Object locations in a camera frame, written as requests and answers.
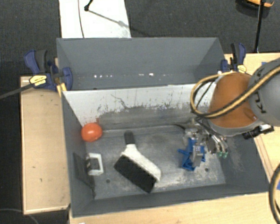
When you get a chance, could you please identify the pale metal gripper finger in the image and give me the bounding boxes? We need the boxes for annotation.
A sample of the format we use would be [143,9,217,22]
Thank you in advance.
[182,127,195,145]
[191,144,206,168]

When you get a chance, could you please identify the blue plastic clamp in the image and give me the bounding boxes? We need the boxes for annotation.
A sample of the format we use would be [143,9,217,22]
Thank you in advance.
[176,136,207,172]

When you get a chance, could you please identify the white and black brush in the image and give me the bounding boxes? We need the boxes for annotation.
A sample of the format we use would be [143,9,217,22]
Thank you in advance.
[111,129,163,196]

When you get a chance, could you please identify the grey metal bin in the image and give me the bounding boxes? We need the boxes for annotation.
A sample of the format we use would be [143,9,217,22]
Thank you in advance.
[55,25,272,219]

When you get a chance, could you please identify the orange ball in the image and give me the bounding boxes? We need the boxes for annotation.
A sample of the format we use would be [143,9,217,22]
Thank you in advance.
[80,122,104,144]

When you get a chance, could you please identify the small white and black box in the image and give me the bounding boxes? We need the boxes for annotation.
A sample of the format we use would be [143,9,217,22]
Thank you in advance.
[85,152,104,177]

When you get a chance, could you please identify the pale wood board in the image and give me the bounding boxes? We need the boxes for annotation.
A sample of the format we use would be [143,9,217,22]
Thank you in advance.
[14,73,72,215]

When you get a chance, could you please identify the black cylinder on white bracket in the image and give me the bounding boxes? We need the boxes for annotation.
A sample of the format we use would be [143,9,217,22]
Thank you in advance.
[242,123,275,141]

